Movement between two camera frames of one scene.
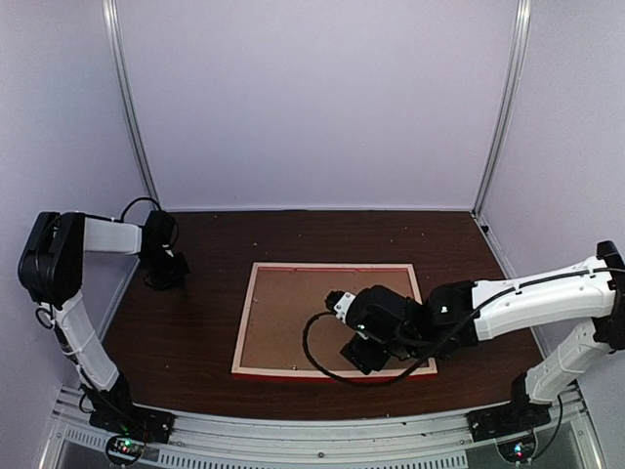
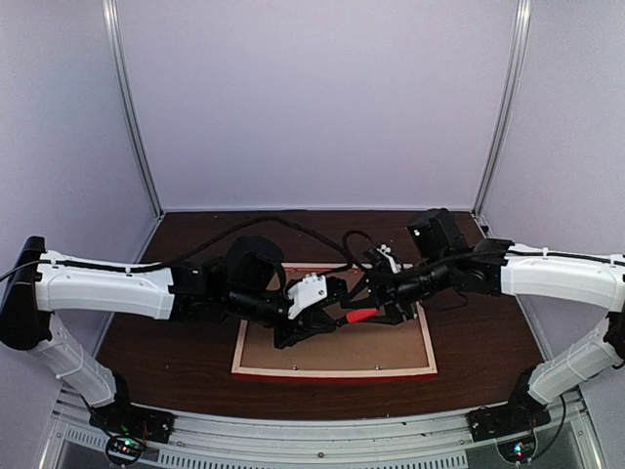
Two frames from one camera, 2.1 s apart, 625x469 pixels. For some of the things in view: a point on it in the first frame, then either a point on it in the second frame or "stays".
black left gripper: x=177 y=280 → x=306 y=320
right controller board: x=518 y=451 stays
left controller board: x=124 y=449 stays
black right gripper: x=360 y=355 → x=390 y=298
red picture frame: x=306 y=375 stays
